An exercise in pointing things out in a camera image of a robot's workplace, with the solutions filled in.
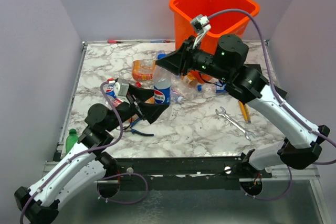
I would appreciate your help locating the Pepsi bottle blue cap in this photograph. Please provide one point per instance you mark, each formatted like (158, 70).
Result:
(110, 91)
(162, 86)

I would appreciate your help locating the silver wrench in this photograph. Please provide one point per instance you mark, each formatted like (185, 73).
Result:
(248, 134)

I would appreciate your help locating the green plastic bottle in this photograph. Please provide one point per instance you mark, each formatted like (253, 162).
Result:
(71, 140)

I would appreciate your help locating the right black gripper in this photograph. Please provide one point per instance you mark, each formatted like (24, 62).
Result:
(179, 61)

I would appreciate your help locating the black flat box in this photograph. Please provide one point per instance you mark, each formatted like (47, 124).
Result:
(255, 66)

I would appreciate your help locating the clear water bottle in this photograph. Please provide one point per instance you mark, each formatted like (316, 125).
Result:
(180, 91)

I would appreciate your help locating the light blue label bottle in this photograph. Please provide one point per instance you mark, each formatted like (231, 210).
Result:
(160, 54)

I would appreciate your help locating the blue label slim bottle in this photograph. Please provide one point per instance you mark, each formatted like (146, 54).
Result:
(216, 89)

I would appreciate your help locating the orange juice small bottle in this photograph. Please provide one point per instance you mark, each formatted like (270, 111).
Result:
(190, 80)

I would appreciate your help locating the orange plastic bin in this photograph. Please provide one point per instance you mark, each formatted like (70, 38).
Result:
(230, 23)

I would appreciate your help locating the red marker pen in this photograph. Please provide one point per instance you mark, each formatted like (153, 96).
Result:
(114, 42)

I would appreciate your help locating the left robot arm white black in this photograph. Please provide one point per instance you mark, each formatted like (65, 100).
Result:
(87, 160)

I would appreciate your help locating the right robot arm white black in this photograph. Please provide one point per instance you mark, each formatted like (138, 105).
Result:
(302, 144)

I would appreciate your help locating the black square pad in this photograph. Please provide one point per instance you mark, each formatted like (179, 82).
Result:
(282, 93)

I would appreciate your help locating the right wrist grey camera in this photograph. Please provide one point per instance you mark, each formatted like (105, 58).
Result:
(201, 26)

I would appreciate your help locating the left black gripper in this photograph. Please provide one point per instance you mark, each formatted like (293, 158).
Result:
(149, 111)

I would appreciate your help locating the blue handled pliers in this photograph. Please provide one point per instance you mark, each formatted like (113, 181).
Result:
(139, 132)

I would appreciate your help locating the crushed orange label bottle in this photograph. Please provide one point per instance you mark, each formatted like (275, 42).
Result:
(142, 70)

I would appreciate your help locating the blue red pen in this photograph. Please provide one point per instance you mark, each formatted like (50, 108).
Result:
(160, 41)

